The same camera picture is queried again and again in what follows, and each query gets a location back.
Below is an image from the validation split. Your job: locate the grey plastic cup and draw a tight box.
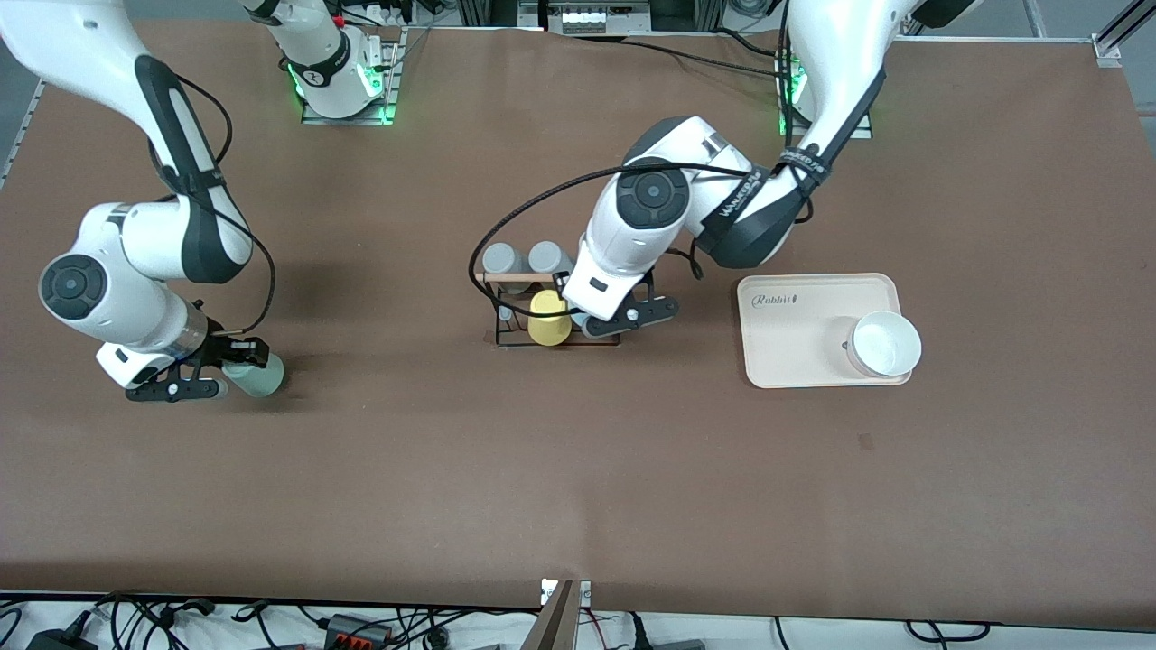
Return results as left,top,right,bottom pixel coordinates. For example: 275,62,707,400
481,242,527,294
527,240,573,276

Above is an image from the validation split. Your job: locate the black power adapter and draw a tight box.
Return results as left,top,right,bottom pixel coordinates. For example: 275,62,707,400
25,626,98,650

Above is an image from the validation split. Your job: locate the black wire cup rack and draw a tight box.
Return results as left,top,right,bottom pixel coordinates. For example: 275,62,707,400
474,271,624,349

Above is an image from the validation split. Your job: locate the black cable on table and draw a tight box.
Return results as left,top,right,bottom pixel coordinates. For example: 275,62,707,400
578,34,787,78

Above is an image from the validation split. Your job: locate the grey camera pole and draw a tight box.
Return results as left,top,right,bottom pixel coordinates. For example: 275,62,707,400
522,580,579,650

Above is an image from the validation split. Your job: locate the aluminium frame profile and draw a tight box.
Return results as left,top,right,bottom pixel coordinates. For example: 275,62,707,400
1091,0,1156,69

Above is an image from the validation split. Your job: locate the white bowl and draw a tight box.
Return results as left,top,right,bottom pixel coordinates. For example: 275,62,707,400
846,311,923,378

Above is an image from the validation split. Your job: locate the beige plastic tray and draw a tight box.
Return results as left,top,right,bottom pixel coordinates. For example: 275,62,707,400
736,273,913,389

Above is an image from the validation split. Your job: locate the pale green plastic cup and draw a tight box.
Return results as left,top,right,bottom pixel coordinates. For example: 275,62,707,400
223,352,286,399

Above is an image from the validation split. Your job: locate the white power strip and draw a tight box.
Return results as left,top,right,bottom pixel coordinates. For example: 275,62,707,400
542,0,651,35

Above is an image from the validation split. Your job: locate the black floor cable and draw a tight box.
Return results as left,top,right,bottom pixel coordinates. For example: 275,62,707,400
906,619,994,645

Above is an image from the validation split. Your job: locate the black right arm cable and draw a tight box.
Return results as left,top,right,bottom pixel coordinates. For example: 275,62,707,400
149,68,277,339

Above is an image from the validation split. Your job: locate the red black connector block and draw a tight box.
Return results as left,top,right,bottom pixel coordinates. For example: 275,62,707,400
323,614,394,647

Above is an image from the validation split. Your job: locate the metal table edge strip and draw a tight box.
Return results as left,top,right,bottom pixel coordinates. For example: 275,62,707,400
0,79,46,190

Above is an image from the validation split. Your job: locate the yellow plastic cup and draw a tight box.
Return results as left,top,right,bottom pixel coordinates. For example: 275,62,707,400
527,289,573,348

